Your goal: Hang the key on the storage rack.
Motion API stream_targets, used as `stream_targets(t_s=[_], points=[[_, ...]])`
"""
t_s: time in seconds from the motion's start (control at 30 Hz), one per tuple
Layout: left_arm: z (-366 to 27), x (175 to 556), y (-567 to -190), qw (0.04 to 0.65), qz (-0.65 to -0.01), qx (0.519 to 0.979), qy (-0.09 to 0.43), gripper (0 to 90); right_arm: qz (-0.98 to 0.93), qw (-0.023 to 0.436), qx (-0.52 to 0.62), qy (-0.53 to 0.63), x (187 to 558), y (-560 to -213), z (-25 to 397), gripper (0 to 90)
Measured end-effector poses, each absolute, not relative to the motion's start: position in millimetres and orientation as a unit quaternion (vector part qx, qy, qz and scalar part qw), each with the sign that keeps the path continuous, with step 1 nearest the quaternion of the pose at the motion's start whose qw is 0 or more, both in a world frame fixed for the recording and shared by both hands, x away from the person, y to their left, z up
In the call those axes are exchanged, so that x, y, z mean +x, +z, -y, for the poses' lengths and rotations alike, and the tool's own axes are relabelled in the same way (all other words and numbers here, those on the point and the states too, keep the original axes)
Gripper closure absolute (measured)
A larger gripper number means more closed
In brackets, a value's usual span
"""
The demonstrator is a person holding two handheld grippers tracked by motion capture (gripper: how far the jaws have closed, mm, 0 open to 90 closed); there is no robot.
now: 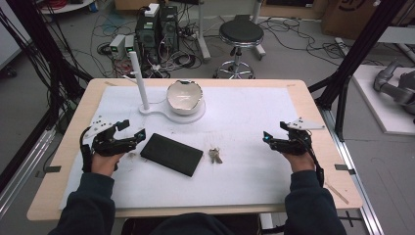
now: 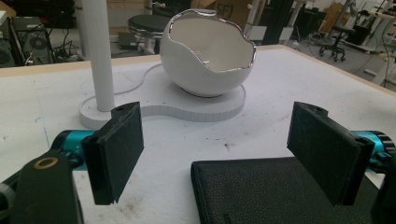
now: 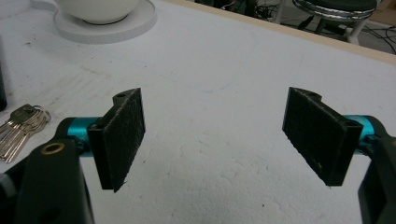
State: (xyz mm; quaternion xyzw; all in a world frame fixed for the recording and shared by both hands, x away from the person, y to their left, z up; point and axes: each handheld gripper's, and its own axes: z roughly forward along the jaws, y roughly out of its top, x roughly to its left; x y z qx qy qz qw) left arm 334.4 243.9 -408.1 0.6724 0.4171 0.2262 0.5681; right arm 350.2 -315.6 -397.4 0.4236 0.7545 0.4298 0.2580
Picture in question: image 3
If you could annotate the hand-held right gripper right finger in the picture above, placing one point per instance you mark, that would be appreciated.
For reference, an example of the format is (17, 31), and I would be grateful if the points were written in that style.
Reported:
(320, 140)

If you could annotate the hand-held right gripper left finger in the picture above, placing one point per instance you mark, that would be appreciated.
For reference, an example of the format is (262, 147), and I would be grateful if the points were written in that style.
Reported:
(120, 140)

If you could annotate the white round tray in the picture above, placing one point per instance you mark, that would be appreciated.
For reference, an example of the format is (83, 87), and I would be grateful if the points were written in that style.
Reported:
(109, 26)

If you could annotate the bunch of silver keys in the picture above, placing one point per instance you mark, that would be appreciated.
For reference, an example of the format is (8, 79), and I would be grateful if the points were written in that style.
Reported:
(19, 132)

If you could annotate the chrome stool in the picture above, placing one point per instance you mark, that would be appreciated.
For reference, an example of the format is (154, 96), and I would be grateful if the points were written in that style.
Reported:
(337, 15)

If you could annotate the white bowl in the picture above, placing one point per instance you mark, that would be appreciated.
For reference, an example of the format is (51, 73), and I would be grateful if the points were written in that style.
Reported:
(96, 11)

